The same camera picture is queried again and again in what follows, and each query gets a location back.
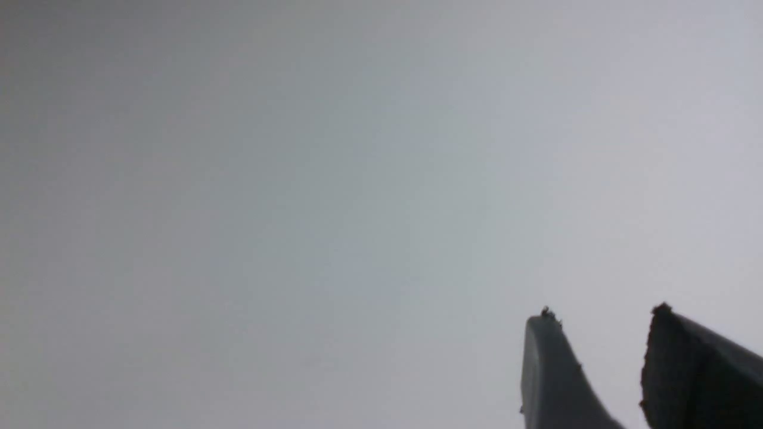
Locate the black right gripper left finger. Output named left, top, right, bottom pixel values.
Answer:
left=520, top=306, right=622, bottom=428

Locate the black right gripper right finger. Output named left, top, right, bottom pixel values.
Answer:
left=640, top=303, right=762, bottom=428

